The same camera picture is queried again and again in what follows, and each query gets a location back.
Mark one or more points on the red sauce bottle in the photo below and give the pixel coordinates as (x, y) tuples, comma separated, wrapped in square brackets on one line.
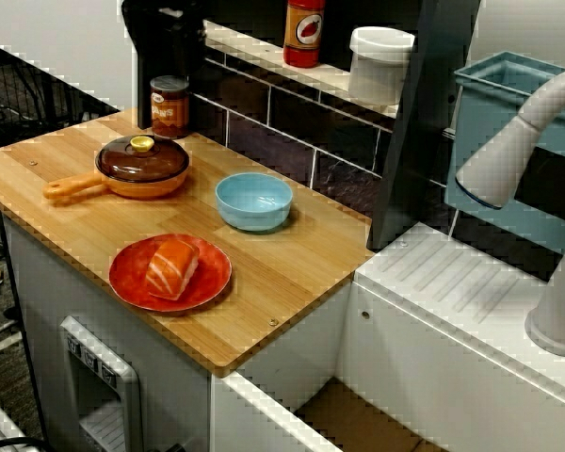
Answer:
[(303, 28)]

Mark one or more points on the toy beans can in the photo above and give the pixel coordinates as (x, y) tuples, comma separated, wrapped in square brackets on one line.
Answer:
[(169, 110)]

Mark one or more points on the teal plastic bin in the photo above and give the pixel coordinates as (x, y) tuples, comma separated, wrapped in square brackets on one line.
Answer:
[(480, 117)]

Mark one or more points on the brown lid with yellow knob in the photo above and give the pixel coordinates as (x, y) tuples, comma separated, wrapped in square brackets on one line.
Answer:
[(122, 165)]

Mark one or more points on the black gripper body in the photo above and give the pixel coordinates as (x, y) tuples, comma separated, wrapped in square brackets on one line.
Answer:
[(169, 61)]

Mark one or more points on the light blue bowl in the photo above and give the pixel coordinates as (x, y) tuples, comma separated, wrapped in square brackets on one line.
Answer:
[(254, 200)]

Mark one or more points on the white lidded container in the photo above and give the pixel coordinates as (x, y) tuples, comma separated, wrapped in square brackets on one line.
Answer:
[(379, 66)]

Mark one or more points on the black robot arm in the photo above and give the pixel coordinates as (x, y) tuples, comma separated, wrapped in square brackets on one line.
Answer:
[(160, 21)]

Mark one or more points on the brown cardboard sheet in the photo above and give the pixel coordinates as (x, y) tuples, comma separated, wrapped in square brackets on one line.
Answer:
[(358, 424)]

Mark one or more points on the red plate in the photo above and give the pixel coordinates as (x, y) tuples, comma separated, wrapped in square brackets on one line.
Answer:
[(127, 278)]

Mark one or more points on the white toy sink unit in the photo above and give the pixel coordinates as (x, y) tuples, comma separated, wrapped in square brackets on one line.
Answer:
[(405, 339)]

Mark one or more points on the orange toy frying pan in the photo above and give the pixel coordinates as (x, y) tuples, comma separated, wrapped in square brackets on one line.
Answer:
[(141, 189)]

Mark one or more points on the dark grey cabinet post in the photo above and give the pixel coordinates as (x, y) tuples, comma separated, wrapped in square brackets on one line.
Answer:
[(419, 141)]

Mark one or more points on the salmon nigiri sushi toy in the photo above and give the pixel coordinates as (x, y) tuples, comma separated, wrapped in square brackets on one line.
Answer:
[(172, 268)]

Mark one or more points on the grey toy faucet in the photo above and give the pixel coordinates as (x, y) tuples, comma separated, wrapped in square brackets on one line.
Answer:
[(499, 160)]

